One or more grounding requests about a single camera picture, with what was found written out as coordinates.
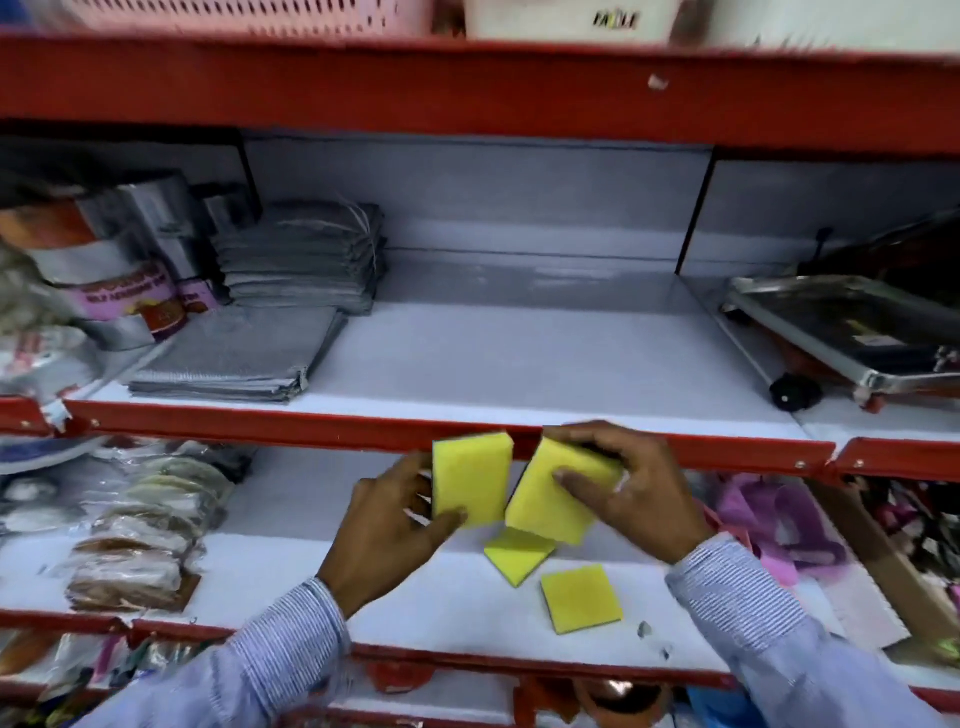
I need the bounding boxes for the person's right hand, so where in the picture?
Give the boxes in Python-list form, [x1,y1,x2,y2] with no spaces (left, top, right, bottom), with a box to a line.
[541,420,715,567]

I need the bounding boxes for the person's left hand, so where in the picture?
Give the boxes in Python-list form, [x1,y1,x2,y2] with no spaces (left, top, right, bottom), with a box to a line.
[317,450,468,621]

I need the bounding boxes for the yellow scrub sponge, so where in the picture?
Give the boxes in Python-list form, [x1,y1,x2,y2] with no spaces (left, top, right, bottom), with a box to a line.
[504,437,625,547]
[431,432,516,529]
[483,526,558,589]
[540,564,625,636]

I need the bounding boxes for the person's left forearm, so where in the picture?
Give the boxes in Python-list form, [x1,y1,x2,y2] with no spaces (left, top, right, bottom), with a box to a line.
[75,577,354,728]

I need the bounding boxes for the person's right forearm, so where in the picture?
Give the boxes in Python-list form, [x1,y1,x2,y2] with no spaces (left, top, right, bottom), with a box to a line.
[666,532,948,728]

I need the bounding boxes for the pink and purple bags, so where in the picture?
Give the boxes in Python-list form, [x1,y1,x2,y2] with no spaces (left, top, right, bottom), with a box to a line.
[697,474,852,590]

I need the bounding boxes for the black stove knob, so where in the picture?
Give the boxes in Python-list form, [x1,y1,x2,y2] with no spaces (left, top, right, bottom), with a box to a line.
[768,373,824,413]

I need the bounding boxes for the flat stack of grey cloths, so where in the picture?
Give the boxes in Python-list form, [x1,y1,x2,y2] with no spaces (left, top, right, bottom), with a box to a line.
[127,306,348,406]

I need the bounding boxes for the tall stack of grey cloths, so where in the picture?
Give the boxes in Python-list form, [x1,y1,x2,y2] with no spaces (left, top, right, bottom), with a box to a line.
[213,198,390,318]

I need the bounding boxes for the brown cardboard piece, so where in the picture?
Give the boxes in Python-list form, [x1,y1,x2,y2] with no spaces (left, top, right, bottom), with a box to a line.
[806,480,960,646]

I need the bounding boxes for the pile of clear scrubber packets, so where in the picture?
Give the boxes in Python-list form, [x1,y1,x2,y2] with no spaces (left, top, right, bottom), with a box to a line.
[0,436,256,615]

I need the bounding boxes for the steel gas stove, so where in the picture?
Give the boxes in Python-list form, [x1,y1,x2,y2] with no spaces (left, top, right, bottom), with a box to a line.
[720,210,960,415]

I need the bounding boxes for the red and white shelf rack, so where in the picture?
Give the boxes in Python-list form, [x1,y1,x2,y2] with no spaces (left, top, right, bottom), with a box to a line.
[0,30,960,728]

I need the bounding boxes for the pile of silver foil packets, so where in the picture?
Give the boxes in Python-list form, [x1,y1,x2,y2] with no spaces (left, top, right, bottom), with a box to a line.
[0,168,260,406]

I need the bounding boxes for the white plastic box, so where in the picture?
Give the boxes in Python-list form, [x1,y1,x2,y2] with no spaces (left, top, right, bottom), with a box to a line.
[463,0,684,44]

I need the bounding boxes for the white plastic container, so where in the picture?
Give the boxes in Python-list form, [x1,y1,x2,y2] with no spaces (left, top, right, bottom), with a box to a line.
[705,0,960,52]

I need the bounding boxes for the pink plastic basket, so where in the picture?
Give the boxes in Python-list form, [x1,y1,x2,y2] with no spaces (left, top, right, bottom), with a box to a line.
[63,0,436,39]

